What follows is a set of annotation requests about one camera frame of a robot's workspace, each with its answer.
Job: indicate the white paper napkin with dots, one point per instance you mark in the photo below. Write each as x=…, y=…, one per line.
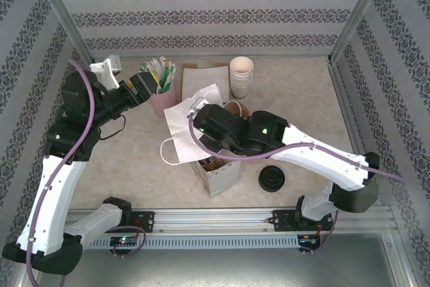
x=181, y=122

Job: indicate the cartoon print paper bag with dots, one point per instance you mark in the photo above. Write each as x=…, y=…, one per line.
x=221, y=181

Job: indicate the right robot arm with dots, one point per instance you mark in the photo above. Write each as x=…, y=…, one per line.
x=322, y=162

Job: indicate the green white sachet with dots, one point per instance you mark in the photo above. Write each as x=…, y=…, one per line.
x=170, y=73
x=148, y=65

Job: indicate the brown white sachet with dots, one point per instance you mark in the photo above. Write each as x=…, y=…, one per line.
x=164, y=65

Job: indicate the pink sachet holder cup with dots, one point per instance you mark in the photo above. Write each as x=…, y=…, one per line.
x=164, y=102

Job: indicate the white paper cup with print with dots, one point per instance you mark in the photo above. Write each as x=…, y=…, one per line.
x=240, y=93

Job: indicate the white napkins in cardboard tray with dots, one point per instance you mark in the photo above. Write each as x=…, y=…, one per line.
x=189, y=65

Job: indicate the white napkin stack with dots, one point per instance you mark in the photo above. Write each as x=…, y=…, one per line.
x=201, y=78

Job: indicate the black plastic cup lid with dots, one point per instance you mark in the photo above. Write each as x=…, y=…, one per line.
x=272, y=189
x=272, y=174

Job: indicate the small controller board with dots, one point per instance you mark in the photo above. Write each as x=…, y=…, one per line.
x=124, y=240
x=307, y=239

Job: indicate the grey sheet metal panel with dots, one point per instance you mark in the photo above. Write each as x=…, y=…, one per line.
x=215, y=270

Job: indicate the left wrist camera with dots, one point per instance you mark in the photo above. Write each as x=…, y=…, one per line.
x=107, y=70

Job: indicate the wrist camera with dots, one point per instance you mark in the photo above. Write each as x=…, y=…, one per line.
x=107, y=70
x=197, y=105

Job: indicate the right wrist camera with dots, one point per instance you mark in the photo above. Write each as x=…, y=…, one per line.
x=197, y=105

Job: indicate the aluminium rear rail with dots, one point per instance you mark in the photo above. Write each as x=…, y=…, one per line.
x=211, y=58

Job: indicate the aluminium mounting rail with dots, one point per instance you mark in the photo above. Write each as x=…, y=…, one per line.
x=215, y=219

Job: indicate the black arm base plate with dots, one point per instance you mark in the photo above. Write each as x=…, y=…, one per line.
x=144, y=221
x=282, y=219

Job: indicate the aluminium frame post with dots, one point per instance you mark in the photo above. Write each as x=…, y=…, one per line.
x=64, y=14
x=359, y=14

